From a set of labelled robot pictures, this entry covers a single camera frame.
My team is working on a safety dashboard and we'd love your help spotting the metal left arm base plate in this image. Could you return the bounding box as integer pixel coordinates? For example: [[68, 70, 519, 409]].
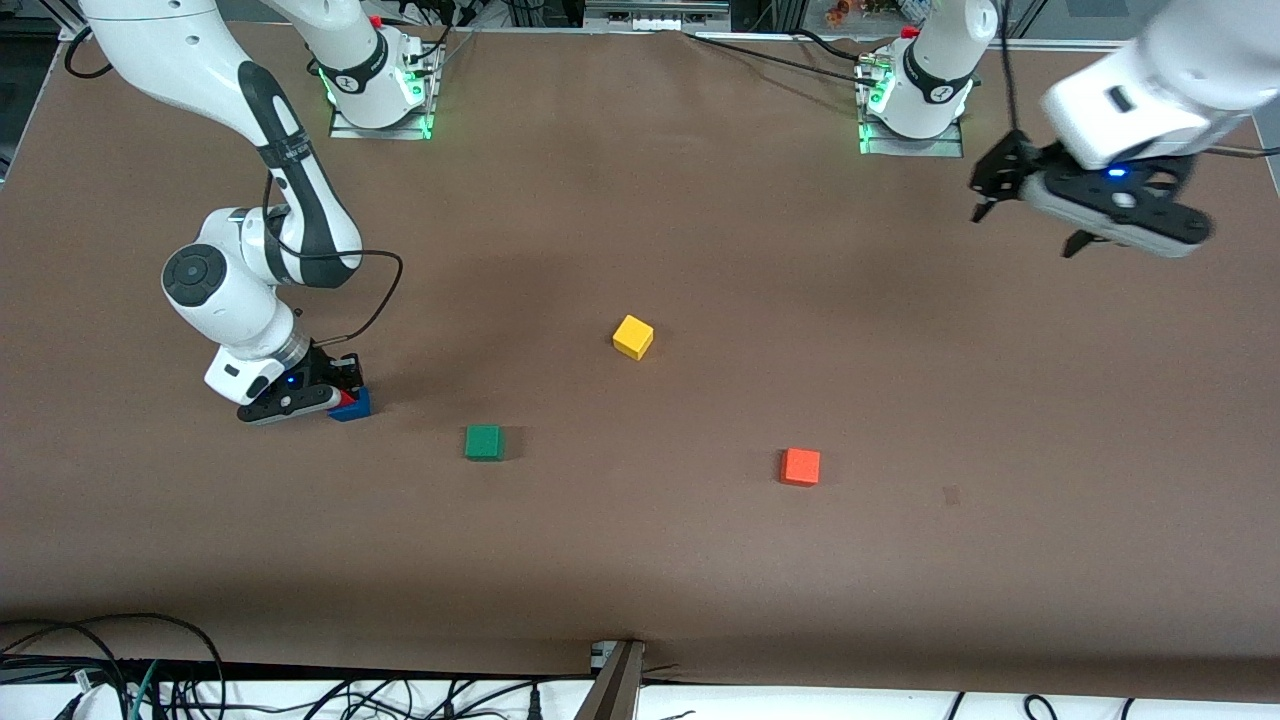
[[858, 60, 966, 158]]

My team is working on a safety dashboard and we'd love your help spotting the dark camera mount post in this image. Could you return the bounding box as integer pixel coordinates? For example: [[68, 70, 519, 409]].
[[574, 640, 647, 720]]

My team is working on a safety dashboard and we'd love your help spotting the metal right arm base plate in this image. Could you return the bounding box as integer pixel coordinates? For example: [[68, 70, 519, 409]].
[[329, 45, 437, 141]]

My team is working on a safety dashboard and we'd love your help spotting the teal floor cable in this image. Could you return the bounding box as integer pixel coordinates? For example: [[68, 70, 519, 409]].
[[128, 660, 161, 720]]

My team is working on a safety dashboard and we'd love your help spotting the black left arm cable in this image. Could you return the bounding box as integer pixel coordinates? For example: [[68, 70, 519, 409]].
[[995, 0, 1023, 136]]

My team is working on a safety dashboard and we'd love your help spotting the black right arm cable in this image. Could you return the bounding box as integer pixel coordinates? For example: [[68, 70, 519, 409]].
[[62, 25, 404, 346]]

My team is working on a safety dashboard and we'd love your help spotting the long black base cable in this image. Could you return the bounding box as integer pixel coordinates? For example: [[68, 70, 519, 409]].
[[688, 33, 881, 79]]

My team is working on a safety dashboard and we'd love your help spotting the black looped floor cable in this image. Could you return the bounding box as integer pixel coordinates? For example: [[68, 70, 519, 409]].
[[0, 613, 227, 720]]

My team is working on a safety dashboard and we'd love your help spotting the yellow wooden block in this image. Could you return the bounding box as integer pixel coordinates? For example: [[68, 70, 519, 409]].
[[612, 314, 655, 362]]

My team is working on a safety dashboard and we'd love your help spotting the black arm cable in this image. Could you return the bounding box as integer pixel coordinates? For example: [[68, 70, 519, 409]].
[[995, 0, 1023, 136], [62, 25, 404, 346]]

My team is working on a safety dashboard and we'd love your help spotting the white power strip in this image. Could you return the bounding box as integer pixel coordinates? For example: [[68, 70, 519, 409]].
[[585, 0, 732, 32]]

